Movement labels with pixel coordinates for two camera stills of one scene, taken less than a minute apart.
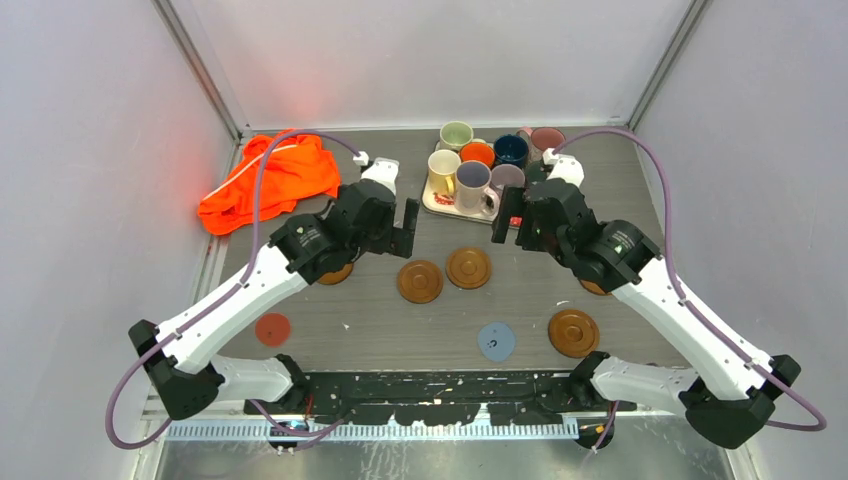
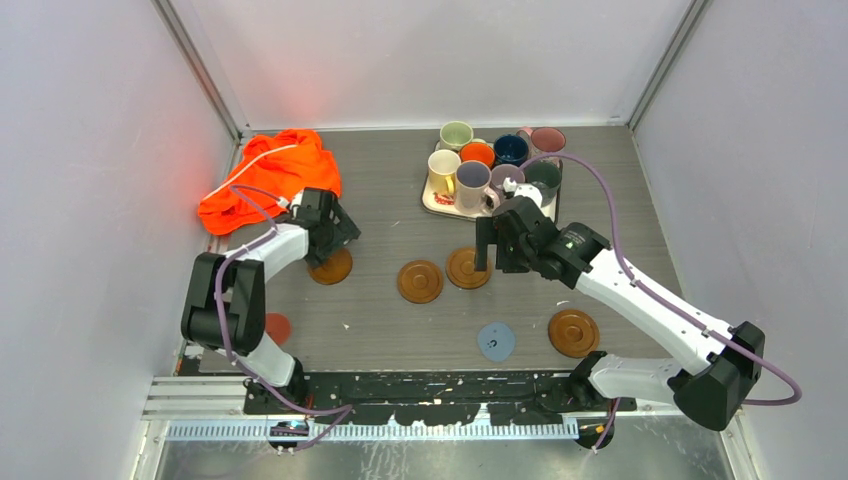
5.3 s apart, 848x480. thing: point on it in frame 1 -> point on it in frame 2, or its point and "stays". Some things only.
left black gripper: [398, 240] -> [343, 232]
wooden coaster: [337, 277] stays
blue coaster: [496, 342] stays
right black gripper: [513, 203] -> [487, 232]
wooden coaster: [420, 281] stays
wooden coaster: [468, 268] stays
